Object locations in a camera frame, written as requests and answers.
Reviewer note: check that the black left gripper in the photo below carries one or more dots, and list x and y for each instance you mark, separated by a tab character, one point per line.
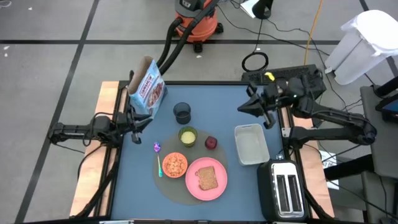
127	121

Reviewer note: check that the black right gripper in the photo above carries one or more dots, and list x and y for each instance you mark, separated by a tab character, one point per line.
280	93

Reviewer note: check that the iridescent spoon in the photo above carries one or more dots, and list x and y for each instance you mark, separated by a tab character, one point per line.
158	147

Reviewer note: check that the cinnamon squares cereal box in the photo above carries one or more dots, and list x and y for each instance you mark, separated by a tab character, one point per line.
149	90

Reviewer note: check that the red apple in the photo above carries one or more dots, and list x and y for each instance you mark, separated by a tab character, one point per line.
211	143

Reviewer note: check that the brown toast slice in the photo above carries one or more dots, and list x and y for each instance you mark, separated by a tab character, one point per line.
206	178

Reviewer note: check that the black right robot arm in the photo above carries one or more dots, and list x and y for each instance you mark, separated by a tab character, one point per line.
329	115

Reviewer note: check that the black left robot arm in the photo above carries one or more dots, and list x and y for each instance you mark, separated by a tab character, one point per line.
77	130

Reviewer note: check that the white plastic bin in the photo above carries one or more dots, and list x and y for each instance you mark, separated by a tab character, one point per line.
252	146

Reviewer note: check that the yellow tape tag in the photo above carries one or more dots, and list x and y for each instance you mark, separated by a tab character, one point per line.
270	76

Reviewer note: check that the blue white patterned bowl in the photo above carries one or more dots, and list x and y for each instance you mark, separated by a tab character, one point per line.
163	165

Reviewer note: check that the dark blue cup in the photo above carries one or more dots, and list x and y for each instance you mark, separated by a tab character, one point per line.
182	113

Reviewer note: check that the green faceted glass cup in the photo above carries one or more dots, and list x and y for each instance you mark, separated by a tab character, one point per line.
187	137

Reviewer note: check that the brown cereal squares pile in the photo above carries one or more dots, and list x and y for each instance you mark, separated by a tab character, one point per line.
174	165

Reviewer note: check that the wooden table side board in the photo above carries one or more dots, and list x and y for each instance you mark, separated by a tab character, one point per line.
93	186
311	155

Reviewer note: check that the round woven placemat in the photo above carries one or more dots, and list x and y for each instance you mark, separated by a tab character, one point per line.
174	193

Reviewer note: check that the black chrome toaster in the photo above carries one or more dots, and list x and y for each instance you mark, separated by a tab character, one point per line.
283	189

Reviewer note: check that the pink plate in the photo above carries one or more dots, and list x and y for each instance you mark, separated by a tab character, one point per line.
194	186

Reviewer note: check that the white paper sheet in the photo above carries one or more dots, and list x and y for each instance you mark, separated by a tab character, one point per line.
331	161

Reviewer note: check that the black chair bar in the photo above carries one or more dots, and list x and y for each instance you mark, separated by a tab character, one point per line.
348	168

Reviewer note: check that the black floor stand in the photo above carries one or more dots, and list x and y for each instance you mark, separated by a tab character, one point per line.
262	7

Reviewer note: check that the orange shop vacuum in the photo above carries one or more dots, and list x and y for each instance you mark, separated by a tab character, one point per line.
199	21
186	34

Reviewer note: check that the white trash bin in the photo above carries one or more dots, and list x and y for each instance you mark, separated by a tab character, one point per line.
363	46

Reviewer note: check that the grey desk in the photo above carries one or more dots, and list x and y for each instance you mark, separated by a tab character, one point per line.
379	155

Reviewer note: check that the black tablet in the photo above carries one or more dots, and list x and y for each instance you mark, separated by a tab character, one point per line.
388	107

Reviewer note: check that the black table frame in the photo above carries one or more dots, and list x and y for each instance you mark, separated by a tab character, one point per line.
202	83

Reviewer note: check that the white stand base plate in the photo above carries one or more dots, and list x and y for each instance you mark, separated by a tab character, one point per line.
247	7

